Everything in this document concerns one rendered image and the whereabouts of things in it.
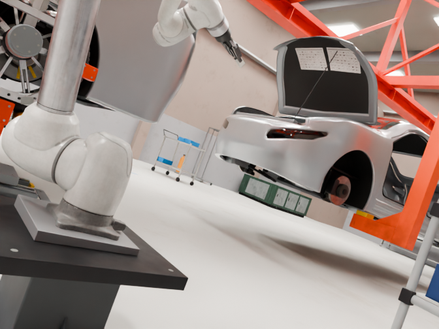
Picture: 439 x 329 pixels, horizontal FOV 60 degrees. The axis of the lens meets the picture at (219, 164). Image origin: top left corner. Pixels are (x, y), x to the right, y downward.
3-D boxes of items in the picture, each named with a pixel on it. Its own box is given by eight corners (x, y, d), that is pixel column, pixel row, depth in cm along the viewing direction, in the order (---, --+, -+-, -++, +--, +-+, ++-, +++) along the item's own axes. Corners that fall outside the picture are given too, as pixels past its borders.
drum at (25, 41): (31, 63, 185) (41, 36, 185) (38, 62, 168) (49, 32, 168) (-1, 49, 177) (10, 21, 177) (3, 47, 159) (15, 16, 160)
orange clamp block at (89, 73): (74, 74, 197) (90, 81, 203) (77, 74, 191) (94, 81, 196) (78, 61, 197) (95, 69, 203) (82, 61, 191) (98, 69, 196)
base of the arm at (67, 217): (131, 243, 112) (138, 226, 112) (56, 228, 99) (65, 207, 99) (112, 222, 127) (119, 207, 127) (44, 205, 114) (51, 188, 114)
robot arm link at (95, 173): (100, 219, 102) (131, 143, 102) (43, 192, 105) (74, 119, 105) (123, 214, 118) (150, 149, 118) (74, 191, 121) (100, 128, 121)
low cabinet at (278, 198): (270, 204, 1500) (277, 186, 1501) (305, 219, 1362) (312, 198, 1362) (236, 192, 1378) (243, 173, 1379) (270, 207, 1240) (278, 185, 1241)
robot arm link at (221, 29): (215, 8, 158) (221, 19, 163) (200, 24, 158) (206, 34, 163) (228, 15, 152) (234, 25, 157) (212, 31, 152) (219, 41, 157)
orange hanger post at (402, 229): (356, 228, 441) (429, 32, 443) (412, 250, 385) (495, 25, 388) (348, 226, 432) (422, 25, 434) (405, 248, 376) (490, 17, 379)
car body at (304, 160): (383, 226, 781) (410, 153, 782) (485, 263, 629) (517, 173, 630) (189, 151, 495) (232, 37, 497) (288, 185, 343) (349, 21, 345)
